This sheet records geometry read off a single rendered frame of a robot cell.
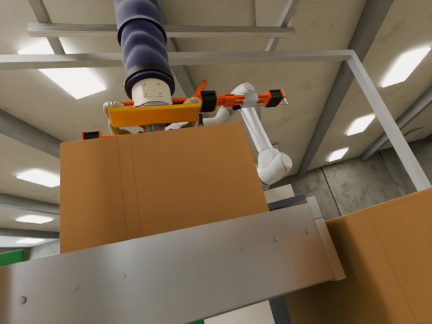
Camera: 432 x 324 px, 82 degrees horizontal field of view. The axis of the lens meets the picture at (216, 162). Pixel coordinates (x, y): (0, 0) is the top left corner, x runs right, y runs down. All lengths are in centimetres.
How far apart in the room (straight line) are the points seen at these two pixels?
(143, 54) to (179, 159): 57
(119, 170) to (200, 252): 37
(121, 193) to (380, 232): 68
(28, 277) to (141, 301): 22
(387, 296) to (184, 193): 57
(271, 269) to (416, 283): 29
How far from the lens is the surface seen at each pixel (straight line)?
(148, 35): 130
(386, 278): 74
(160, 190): 77
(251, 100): 124
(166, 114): 100
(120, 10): 147
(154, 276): 59
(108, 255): 61
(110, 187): 80
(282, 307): 167
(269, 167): 164
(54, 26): 346
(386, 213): 67
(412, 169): 434
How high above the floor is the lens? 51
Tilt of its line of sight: 21 degrees up
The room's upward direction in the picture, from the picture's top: 14 degrees counter-clockwise
